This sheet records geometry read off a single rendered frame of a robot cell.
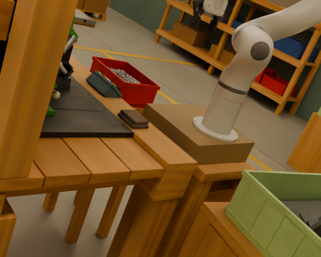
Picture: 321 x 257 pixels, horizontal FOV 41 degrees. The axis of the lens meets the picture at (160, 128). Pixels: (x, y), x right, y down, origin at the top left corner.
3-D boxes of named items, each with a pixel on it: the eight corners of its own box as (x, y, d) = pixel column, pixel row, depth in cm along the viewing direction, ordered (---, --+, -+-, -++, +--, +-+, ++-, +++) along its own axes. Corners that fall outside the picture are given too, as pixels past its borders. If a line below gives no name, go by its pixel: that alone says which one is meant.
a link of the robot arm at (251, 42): (243, 86, 168) (268, 28, 159) (255, 103, 152) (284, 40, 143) (215, 78, 166) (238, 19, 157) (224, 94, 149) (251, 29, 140)
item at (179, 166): (21, 43, 247) (27, 18, 241) (182, 198, 150) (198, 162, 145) (-3, 39, 237) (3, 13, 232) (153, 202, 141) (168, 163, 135)
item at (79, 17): (77, 16, 193) (78, 9, 192) (94, 28, 182) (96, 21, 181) (-10, -4, 166) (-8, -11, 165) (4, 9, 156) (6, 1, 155)
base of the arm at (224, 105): (213, 118, 181) (230, 78, 174) (246, 140, 169) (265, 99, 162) (182, 119, 168) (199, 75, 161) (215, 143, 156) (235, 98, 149)
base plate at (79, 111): (16, 29, 220) (17, 25, 219) (132, 137, 149) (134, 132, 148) (-75, 13, 191) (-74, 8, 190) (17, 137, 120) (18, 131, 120)
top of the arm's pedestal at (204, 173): (203, 137, 195) (206, 130, 193) (253, 177, 174) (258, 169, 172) (150, 137, 173) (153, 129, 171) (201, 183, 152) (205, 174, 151)
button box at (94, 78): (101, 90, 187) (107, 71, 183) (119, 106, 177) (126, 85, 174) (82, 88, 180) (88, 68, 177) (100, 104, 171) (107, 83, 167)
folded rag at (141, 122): (148, 129, 156) (151, 122, 155) (131, 129, 150) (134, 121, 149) (133, 116, 162) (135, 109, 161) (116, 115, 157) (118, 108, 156)
